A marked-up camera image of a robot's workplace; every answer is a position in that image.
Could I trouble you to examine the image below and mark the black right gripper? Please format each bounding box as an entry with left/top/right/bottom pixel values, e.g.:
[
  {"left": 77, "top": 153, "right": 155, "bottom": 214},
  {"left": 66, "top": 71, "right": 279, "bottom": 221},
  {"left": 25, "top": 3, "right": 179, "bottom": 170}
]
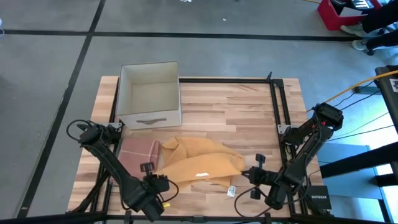
[{"left": 241, "top": 153, "right": 285, "bottom": 200}]

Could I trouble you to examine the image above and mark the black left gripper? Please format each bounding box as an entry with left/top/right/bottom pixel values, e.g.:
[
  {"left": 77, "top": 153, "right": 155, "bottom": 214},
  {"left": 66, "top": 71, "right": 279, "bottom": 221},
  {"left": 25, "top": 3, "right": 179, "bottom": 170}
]
[{"left": 139, "top": 162, "right": 170, "bottom": 197}]

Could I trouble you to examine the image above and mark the pink towel with white stripes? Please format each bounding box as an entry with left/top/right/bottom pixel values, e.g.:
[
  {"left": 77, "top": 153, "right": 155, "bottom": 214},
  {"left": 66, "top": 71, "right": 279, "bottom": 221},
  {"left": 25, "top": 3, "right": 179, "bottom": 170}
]
[{"left": 118, "top": 138, "right": 161, "bottom": 182}]

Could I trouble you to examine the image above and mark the mustard yellow towel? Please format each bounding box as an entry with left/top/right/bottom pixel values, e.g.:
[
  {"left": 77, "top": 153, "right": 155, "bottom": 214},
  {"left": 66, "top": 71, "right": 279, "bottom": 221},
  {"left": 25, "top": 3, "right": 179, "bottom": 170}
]
[{"left": 154, "top": 136, "right": 247, "bottom": 198}]

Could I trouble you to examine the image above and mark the white fabric storage box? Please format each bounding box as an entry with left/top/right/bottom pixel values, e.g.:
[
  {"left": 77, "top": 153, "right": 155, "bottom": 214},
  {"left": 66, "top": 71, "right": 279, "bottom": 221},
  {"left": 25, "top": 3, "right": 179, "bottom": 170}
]
[{"left": 115, "top": 61, "right": 183, "bottom": 131}]

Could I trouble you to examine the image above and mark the blue panel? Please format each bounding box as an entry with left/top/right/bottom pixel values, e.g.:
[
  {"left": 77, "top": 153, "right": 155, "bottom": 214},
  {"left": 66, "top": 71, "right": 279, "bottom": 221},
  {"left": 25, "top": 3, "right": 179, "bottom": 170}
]
[{"left": 317, "top": 142, "right": 385, "bottom": 200}]

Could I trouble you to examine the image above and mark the black equipment case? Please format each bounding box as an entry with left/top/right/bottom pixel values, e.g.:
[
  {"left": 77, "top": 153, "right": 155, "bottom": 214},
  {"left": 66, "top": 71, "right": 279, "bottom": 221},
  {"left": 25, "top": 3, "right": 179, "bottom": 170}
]
[{"left": 374, "top": 64, "right": 398, "bottom": 131}]

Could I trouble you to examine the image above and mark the red plastic bin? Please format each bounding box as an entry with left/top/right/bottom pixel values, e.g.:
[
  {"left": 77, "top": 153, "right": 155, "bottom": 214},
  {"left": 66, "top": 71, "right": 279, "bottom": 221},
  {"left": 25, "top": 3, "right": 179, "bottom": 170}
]
[{"left": 317, "top": 0, "right": 384, "bottom": 31}]

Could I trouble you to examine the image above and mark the person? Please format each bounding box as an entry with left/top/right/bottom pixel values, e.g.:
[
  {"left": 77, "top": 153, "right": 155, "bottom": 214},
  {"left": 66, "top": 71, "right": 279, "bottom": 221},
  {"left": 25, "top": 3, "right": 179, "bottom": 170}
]
[{"left": 340, "top": 0, "right": 398, "bottom": 57}]

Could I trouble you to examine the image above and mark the black Netgear network switch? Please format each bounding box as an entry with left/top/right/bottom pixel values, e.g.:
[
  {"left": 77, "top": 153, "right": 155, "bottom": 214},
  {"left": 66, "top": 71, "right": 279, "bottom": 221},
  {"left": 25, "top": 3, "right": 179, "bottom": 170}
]
[{"left": 306, "top": 185, "right": 333, "bottom": 210}]

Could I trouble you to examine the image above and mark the black aluminium rig frame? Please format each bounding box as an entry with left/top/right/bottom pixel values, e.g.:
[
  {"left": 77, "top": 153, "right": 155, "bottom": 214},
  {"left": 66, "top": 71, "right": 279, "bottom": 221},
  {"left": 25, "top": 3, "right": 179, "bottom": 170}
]
[{"left": 0, "top": 71, "right": 398, "bottom": 224}]

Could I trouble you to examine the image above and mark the black floor cable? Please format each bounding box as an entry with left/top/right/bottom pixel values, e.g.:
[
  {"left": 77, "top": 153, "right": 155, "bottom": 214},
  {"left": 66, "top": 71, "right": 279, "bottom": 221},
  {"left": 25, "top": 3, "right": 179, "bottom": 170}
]
[
  {"left": 323, "top": 124, "right": 395, "bottom": 143},
  {"left": 337, "top": 111, "right": 390, "bottom": 138}
]

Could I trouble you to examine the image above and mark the yellow cable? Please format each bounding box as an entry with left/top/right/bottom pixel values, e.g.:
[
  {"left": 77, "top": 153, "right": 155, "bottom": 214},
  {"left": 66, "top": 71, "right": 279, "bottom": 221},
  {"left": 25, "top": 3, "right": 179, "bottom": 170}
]
[{"left": 306, "top": 70, "right": 398, "bottom": 113}]

